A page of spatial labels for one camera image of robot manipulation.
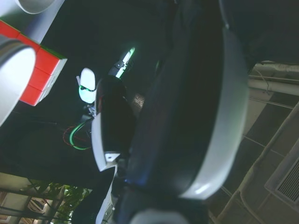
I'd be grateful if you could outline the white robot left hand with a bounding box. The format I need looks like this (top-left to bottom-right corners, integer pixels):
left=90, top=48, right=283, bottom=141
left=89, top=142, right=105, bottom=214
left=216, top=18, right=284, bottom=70
left=91, top=0, right=249, bottom=224

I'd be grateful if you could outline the Rubik's cube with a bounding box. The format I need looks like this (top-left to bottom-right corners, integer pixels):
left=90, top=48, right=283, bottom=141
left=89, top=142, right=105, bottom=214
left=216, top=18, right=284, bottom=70
left=0, top=20, right=68, bottom=107

